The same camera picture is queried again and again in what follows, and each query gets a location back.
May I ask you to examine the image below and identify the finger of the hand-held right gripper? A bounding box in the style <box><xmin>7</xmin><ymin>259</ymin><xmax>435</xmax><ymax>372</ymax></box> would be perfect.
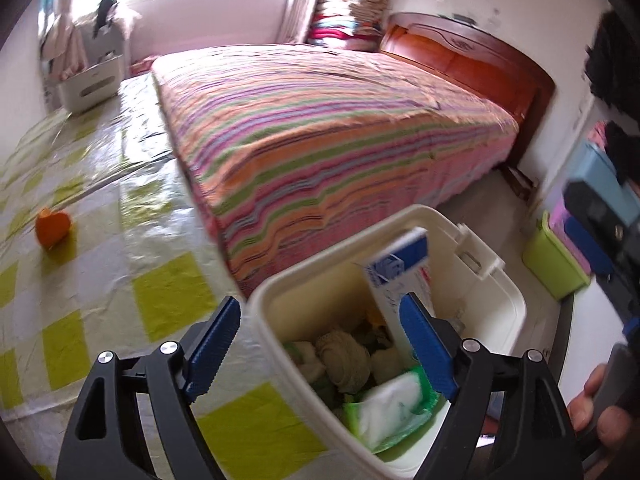
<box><xmin>562</xmin><ymin>180</ymin><xmax>628</xmax><ymax>241</ymax></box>

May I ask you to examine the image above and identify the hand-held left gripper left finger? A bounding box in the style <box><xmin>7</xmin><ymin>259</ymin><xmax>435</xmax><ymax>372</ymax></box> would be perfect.
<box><xmin>55</xmin><ymin>295</ymin><xmax>242</xmax><ymax>480</ymax></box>

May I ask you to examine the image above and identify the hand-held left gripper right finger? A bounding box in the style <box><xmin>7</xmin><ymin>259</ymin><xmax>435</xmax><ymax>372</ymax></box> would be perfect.
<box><xmin>398</xmin><ymin>291</ymin><xmax>586</xmax><ymax>480</ymax></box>

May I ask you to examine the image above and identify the green packet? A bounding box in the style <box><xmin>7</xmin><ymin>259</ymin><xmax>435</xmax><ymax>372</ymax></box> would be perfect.
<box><xmin>342</xmin><ymin>364</ymin><xmax>442</xmax><ymax>453</ymax></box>

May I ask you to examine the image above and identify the red white cardboard box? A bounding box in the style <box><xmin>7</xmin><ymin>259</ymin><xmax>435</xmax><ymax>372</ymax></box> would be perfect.
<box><xmin>352</xmin><ymin>227</ymin><xmax>436</xmax><ymax>356</ymax></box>

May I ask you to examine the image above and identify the white plastic trash bin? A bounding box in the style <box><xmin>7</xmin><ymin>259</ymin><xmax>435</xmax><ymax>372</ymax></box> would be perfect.
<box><xmin>247</xmin><ymin>203</ymin><xmax>528</xmax><ymax>478</ymax></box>

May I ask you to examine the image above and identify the person's right hand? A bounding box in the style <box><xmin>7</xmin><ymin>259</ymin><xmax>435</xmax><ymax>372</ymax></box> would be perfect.
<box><xmin>567</xmin><ymin>364</ymin><xmax>635</xmax><ymax>450</ymax></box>

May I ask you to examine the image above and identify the pink plastic basket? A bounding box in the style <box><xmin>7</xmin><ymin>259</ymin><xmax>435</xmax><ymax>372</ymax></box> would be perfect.
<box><xmin>549</xmin><ymin>199</ymin><xmax>593</xmax><ymax>273</ymax></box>

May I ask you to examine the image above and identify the light blue storage box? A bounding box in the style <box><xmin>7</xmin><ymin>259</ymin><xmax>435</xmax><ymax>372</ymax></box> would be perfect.
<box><xmin>570</xmin><ymin>140</ymin><xmax>640</xmax><ymax>228</ymax></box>

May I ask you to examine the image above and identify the dark blue box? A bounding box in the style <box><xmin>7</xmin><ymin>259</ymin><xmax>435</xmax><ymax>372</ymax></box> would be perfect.
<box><xmin>564</xmin><ymin>216</ymin><xmax>615</xmax><ymax>277</ymax></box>

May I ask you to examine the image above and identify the dark clothing pile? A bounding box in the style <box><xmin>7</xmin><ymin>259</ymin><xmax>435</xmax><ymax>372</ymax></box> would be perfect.
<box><xmin>602</xmin><ymin>120</ymin><xmax>640</xmax><ymax>186</ymax></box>

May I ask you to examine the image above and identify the green plastic bin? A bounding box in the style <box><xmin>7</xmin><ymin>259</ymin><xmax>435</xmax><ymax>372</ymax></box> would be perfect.
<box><xmin>521</xmin><ymin>211</ymin><xmax>592</xmax><ymax>302</ymax></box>

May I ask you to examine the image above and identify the brown cardboard box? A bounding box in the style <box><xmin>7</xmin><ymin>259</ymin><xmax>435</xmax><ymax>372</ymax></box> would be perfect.
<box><xmin>502</xmin><ymin>165</ymin><xmax>538</xmax><ymax>201</ymax></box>

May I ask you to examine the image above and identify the wooden bed headboard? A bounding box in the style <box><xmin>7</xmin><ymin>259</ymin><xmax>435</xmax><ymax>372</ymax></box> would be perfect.
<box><xmin>379</xmin><ymin>11</ymin><xmax>557</xmax><ymax>171</ymax></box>

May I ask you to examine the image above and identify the orange peel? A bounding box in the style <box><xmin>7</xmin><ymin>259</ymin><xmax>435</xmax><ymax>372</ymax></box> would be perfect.
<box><xmin>34</xmin><ymin>207</ymin><xmax>72</xmax><ymax>250</ymax></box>

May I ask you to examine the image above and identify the bed with striped cover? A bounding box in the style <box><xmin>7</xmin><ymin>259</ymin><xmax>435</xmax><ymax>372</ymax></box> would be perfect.
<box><xmin>150</xmin><ymin>42</ymin><xmax>521</xmax><ymax>298</ymax></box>

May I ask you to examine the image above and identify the white desk organizer box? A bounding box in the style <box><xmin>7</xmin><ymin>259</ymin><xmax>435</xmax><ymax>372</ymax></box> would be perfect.
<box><xmin>56</xmin><ymin>55</ymin><xmax>123</xmax><ymax>113</ymax></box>

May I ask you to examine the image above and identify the stack of folded blankets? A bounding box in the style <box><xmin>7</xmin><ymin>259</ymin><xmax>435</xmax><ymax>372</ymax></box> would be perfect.
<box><xmin>307</xmin><ymin>0</ymin><xmax>392</xmax><ymax>52</ymax></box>

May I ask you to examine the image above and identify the white cabinet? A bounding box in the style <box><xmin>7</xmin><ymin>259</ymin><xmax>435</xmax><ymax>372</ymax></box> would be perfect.
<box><xmin>80</xmin><ymin>20</ymin><xmax>126</xmax><ymax>68</ymax></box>

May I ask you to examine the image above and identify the beige hanging garment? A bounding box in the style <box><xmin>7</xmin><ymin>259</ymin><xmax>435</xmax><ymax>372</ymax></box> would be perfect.
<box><xmin>42</xmin><ymin>10</ymin><xmax>86</xmax><ymax>81</ymax></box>

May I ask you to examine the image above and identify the white lace cloth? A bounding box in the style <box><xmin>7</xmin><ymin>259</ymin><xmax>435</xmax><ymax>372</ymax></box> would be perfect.
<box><xmin>112</xmin><ymin>2</ymin><xmax>141</xmax><ymax>38</ymax></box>

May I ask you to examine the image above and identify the striped curtain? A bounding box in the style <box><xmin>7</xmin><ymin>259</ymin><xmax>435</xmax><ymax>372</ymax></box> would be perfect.
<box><xmin>277</xmin><ymin>0</ymin><xmax>323</xmax><ymax>46</ymax></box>

